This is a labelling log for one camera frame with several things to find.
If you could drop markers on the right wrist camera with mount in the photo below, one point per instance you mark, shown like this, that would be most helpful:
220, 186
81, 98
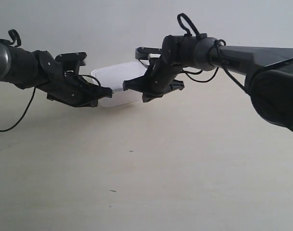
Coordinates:
146, 53

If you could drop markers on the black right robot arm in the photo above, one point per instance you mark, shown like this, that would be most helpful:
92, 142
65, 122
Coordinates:
268, 73

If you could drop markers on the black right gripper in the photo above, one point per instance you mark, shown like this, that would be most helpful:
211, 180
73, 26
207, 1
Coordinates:
157, 81

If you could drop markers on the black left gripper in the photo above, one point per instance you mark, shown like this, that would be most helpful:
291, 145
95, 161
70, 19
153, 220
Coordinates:
75, 91

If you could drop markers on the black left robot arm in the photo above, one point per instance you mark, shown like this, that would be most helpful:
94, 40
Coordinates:
57, 76

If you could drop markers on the white lidded plastic container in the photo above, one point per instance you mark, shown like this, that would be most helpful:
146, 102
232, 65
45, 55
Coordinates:
113, 77

